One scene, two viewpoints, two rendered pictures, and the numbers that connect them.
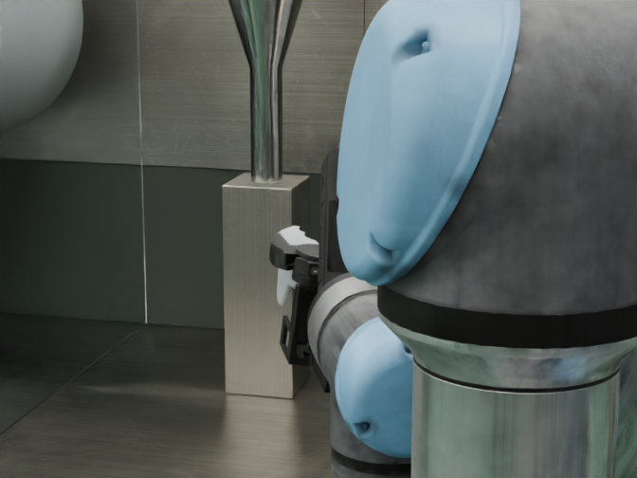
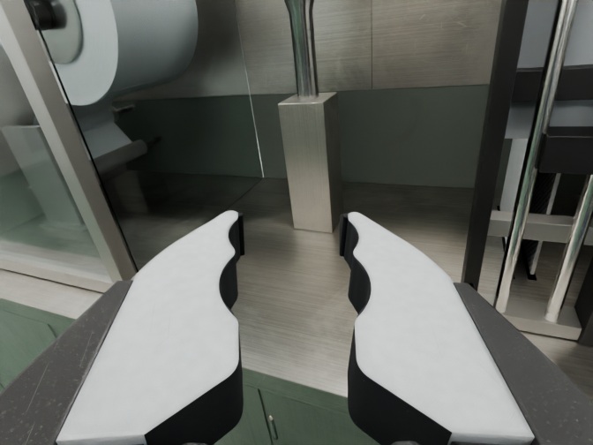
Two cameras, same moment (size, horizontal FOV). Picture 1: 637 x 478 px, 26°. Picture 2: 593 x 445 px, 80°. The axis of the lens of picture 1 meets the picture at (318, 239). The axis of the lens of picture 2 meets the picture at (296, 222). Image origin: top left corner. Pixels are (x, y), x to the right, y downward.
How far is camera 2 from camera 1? 102 cm
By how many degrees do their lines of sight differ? 19
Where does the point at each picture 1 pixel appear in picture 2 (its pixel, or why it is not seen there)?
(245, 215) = (294, 124)
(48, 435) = not seen: hidden behind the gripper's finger
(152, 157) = (254, 90)
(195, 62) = (270, 27)
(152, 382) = (255, 221)
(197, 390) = (279, 226)
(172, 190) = (266, 108)
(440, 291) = not seen: outside the picture
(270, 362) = (318, 213)
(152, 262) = (262, 147)
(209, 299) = not seen: hidden behind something
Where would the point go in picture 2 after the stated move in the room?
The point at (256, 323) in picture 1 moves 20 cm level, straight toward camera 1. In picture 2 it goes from (307, 191) to (299, 245)
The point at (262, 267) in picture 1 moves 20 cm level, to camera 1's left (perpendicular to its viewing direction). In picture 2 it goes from (308, 157) to (210, 162)
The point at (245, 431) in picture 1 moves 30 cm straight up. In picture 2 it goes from (301, 264) to (280, 99)
